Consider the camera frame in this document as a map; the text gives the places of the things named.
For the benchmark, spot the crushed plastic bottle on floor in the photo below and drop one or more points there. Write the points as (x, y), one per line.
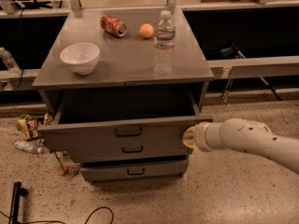
(32, 147)

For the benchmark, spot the black stand on floor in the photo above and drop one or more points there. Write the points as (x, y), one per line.
(17, 192)

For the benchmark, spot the plastic bottle at left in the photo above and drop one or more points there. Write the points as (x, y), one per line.
(10, 63)

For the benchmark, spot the orange fruit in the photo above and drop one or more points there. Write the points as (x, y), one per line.
(146, 30)

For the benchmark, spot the grey bottom drawer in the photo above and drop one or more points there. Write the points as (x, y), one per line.
(134, 171)

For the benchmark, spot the red soda can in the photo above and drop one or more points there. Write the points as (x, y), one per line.
(113, 26)

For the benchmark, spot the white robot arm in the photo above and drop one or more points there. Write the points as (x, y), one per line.
(246, 136)

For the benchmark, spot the white ceramic bowl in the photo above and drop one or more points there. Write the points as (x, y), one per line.
(81, 58)

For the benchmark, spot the snack chip bag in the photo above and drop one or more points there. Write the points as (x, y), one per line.
(28, 125)

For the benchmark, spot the grey middle drawer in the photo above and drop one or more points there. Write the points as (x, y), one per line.
(127, 151)

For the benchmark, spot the grey top drawer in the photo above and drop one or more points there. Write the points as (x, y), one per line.
(90, 117)

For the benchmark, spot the clear plastic water bottle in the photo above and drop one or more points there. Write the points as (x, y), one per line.
(165, 31)

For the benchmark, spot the grey drawer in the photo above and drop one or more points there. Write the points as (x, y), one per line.
(127, 151)
(90, 117)
(134, 171)

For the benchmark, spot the grey metal drawer cabinet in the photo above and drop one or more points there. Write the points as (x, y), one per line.
(130, 62)

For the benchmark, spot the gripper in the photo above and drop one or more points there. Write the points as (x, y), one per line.
(203, 136)

